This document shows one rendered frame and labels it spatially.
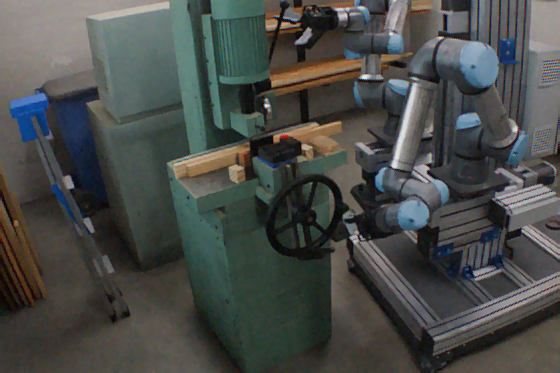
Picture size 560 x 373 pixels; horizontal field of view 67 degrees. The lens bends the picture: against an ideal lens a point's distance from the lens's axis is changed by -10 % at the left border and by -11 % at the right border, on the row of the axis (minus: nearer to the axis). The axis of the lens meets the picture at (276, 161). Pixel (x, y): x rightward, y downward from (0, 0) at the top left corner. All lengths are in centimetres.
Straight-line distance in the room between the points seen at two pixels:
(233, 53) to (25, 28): 243
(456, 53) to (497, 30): 59
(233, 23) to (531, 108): 121
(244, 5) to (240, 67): 20
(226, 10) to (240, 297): 101
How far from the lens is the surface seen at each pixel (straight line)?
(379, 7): 208
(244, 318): 185
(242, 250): 167
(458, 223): 177
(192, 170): 164
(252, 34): 154
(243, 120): 164
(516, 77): 198
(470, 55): 127
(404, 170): 139
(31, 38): 375
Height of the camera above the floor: 159
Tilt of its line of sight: 24 degrees down
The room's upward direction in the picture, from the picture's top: 5 degrees counter-clockwise
